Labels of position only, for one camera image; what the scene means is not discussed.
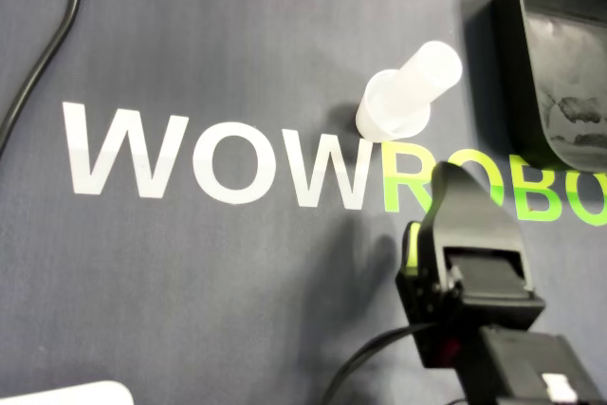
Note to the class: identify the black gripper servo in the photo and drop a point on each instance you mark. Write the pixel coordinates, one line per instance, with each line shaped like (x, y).
(493, 303)

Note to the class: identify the white translucent plastic tube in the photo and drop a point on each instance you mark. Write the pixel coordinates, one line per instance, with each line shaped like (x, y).
(431, 68)

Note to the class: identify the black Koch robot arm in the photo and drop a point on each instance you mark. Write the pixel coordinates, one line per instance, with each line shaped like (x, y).
(521, 362)

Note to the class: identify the white small bowl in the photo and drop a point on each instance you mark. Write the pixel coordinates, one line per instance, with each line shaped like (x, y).
(379, 127)

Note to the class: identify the black plastic tray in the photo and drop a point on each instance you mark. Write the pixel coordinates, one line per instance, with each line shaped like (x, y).
(569, 68)

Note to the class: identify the dark grey WOWROBO mat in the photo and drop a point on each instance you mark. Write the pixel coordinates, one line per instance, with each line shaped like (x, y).
(189, 281)

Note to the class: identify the white desk lamp base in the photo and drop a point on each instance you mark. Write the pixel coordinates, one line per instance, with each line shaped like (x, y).
(71, 395)

